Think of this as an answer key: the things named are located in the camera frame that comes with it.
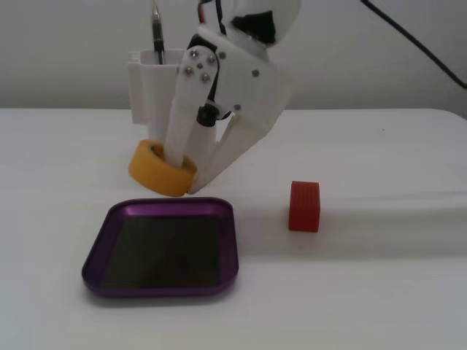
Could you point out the white plastic pen holder box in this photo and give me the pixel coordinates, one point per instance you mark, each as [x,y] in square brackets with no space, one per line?
[149,95]

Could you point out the yellow tape roll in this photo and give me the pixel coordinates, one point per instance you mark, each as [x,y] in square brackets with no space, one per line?
[153,175]

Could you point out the purple metal tray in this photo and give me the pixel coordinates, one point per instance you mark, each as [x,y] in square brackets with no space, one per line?
[164,251]

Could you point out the black pen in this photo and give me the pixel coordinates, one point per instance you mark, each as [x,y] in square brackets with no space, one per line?
[157,33]

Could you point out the red plastic block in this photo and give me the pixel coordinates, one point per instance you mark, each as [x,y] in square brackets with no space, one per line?
[304,211]

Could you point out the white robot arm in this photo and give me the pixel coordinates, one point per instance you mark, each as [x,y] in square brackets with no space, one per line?
[284,18]

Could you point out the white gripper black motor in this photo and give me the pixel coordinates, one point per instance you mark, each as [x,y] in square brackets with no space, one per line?
[255,87]

